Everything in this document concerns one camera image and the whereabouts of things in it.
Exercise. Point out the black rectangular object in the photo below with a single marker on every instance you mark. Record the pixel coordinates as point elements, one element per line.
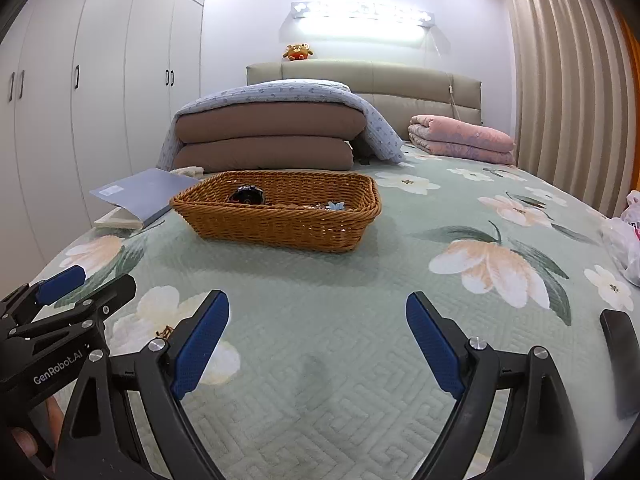
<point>622,365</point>

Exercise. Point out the person's left hand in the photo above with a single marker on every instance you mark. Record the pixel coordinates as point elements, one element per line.
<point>22,442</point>

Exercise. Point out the white plastic bag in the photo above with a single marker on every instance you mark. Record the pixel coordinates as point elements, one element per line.
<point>622,245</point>

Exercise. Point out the blue book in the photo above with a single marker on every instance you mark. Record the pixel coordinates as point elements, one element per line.
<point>145,192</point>

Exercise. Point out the black wrist watch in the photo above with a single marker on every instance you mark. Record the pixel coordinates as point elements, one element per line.
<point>247,195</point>

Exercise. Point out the orange plush toy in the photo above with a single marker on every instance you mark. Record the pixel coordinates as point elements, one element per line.
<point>298,52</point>

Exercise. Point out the green floral bedspread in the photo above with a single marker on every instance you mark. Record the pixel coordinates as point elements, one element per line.
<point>350,310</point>

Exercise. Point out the folded pink blanket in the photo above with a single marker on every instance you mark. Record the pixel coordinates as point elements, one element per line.
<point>460,137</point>

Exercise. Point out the brown wicker basket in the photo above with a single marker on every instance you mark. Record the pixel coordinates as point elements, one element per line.
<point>280,225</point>

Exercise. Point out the blue hair clip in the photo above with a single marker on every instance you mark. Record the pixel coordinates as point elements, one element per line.
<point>336,205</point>

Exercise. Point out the cream knitted cloth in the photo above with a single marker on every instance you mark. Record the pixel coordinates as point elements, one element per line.
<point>187,172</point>

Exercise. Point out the beige curtain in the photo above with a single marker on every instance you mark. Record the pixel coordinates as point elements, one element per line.
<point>565,85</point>

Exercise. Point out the folded brown and blue quilt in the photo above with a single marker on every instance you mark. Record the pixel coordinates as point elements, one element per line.
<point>270,125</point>

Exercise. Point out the beige padded headboard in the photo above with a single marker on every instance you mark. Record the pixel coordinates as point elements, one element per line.
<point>415,85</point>

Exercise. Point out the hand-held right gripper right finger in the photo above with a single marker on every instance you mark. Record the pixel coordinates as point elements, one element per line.
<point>432,345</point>

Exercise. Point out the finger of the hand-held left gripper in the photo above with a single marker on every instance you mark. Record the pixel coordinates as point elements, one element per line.
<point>110,292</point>
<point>60,280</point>

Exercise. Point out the white wardrobe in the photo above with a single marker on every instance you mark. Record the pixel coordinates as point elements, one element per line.
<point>100,85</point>

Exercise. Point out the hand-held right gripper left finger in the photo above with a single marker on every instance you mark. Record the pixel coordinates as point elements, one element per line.
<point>200,340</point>

